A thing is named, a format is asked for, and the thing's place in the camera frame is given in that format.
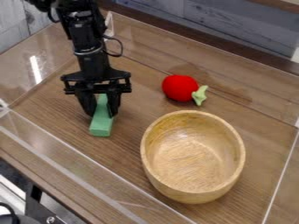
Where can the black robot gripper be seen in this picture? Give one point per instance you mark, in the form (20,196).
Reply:
(99,78)

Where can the green rectangular block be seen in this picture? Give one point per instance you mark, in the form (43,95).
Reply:
(102,121)

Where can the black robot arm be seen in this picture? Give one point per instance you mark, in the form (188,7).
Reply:
(82,22)

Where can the light wooden bowl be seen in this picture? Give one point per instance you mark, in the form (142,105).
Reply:
(192,155)

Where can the red plush tomato toy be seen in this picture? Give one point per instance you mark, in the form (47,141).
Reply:
(183,89)

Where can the black metal table bracket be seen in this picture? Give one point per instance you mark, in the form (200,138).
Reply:
(36,210)

